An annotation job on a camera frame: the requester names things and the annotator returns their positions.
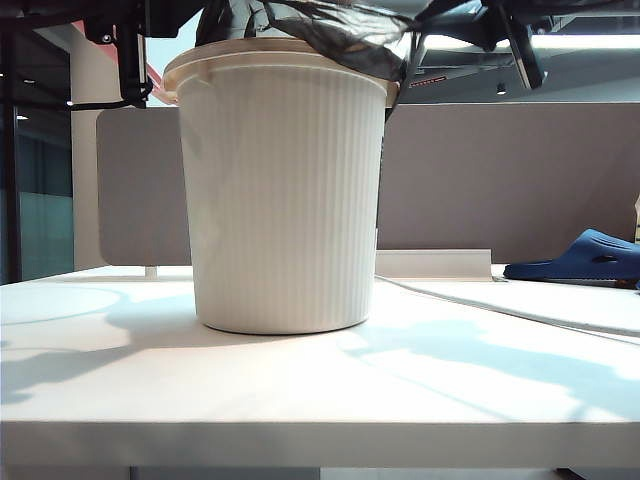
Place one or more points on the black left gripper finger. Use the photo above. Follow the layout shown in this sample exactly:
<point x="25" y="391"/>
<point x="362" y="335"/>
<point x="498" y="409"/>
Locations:
<point x="165" y="17"/>

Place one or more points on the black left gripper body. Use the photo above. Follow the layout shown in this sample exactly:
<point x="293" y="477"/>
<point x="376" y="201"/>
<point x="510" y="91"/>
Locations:
<point x="130" y="50"/>

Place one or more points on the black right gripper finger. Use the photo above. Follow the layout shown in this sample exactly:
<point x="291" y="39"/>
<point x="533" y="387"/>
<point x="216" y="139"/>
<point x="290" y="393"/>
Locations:
<point x="460" y="20"/>

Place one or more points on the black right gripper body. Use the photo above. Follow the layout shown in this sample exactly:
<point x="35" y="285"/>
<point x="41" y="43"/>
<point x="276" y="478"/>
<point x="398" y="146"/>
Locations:
<point x="525" y="50"/>

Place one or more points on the black plastic garbage bag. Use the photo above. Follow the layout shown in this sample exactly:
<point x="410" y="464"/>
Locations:
<point x="350" y="35"/>

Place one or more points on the white ribbed plastic trash can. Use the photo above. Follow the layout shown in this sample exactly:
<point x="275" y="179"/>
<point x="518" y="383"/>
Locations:
<point x="280" y="210"/>

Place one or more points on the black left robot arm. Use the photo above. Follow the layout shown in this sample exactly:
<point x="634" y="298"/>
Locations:
<point x="40" y="12"/>

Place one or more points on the small black ceiling spotlight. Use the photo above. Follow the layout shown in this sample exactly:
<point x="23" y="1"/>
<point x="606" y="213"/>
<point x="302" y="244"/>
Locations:
<point x="501" y="90"/>

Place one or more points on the long ceiling light strip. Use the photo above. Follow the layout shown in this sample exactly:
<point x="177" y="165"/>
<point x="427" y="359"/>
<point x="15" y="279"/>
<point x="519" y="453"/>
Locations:
<point x="575" y="42"/>

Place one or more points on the red ceiling sign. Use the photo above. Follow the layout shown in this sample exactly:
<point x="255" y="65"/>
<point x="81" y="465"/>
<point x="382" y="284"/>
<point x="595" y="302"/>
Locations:
<point x="430" y="81"/>

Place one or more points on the grey rounded desk divider panel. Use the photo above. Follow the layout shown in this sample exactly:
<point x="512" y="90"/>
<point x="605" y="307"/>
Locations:
<point x="140" y="190"/>

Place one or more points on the yellow white package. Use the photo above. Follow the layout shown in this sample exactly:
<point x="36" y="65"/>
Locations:
<point x="638" y="225"/>

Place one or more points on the dark blue rubber slipper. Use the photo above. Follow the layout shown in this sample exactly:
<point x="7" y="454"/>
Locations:
<point x="590" y="260"/>

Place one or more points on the black glass door frame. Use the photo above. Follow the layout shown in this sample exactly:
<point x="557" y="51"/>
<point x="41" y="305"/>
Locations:
<point x="12" y="200"/>

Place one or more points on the white divider support post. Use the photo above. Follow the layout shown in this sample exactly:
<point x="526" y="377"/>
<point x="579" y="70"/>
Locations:
<point x="151" y="271"/>

